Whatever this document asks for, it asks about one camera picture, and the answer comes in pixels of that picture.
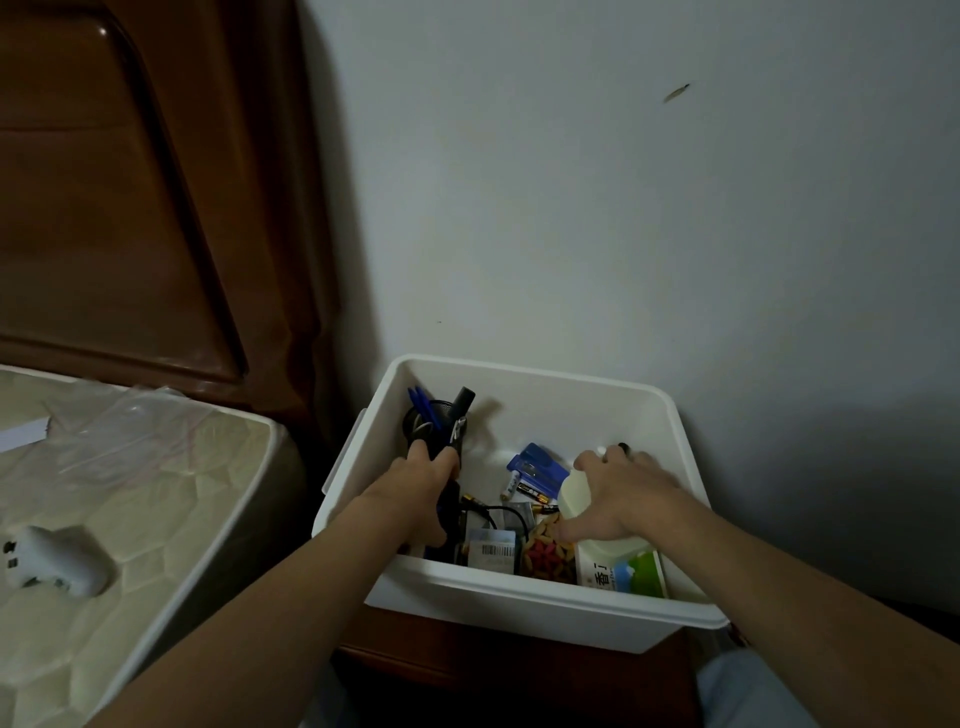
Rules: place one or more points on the person's left hand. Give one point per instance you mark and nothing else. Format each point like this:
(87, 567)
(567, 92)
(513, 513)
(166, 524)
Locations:
(409, 491)

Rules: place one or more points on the person's right hand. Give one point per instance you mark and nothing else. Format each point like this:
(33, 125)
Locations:
(626, 499)

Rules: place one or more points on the person's right thumb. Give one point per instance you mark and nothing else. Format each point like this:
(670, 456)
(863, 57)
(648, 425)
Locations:
(589, 529)

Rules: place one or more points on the person's left fingers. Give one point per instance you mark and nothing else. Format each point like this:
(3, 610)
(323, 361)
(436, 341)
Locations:
(435, 463)

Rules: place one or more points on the white plastic bottle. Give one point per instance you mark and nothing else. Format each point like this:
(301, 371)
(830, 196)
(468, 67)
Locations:
(576, 491)

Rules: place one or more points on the black pen holder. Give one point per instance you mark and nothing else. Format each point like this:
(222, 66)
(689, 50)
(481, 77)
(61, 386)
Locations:
(448, 525)

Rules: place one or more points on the person's left forearm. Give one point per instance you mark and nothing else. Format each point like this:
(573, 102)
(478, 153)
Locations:
(255, 615)

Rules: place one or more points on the person's right forearm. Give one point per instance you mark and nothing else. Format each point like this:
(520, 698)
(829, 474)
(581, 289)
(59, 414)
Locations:
(810, 607)

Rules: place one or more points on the bag of colourful small pieces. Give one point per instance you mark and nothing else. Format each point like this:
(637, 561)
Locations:
(547, 559)

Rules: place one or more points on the blue pen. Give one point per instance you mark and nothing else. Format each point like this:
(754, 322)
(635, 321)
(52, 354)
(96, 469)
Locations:
(429, 409)
(415, 401)

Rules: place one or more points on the black and gold battery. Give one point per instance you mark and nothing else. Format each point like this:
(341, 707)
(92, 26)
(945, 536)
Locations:
(536, 493)

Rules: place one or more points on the black marker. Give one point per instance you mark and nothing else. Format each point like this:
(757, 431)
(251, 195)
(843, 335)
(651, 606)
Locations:
(463, 401)

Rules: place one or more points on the white and blue battery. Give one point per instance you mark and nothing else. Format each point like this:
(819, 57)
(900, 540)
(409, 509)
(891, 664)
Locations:
(511, 486)

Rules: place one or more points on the blue cardboard box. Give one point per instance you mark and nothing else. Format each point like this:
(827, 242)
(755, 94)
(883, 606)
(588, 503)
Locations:
(540, 463)

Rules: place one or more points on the small box with barcode label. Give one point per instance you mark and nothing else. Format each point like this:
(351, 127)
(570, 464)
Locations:
(493, 550)

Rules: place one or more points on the white plastic storage bin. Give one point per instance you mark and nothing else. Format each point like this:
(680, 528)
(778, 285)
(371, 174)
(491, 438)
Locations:
(525, 607)

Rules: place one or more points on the brown wooden nightstand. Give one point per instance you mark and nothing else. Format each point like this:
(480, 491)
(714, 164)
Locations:
(510, 679)

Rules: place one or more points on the clear plastic film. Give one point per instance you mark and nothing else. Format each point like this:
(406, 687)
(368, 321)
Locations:
(157, 431)

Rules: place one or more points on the cream quilted mattress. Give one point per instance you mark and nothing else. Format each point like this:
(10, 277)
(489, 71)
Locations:
(142, 540)

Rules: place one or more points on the white plug adapter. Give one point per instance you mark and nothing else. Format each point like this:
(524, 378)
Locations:
(64, 564)

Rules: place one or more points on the brown wooden headboard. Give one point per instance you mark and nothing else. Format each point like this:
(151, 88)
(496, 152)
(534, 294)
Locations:
(135, 195)

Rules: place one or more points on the white paper strip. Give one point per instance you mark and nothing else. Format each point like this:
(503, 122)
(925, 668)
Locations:
(21, 435)

